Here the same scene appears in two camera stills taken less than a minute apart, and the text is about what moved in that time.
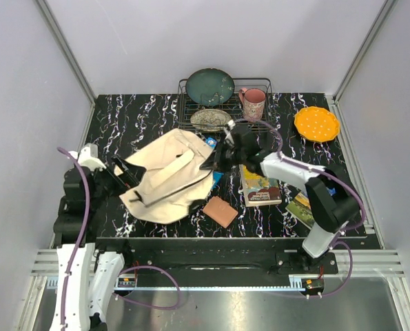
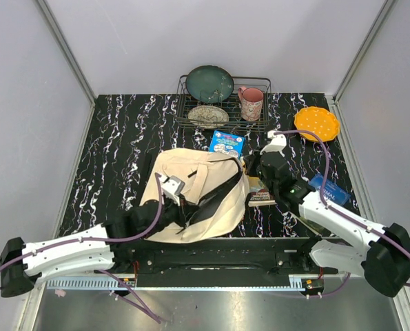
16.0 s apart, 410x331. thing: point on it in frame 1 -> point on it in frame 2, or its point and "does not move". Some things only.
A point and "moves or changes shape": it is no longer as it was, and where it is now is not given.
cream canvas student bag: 173,178 moves or changes shape
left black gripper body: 107,186 -> 174,214
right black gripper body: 233,156 -> 273,188
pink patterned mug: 253,100 does not move
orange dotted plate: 316,124 does not move
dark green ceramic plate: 210,86 does not move
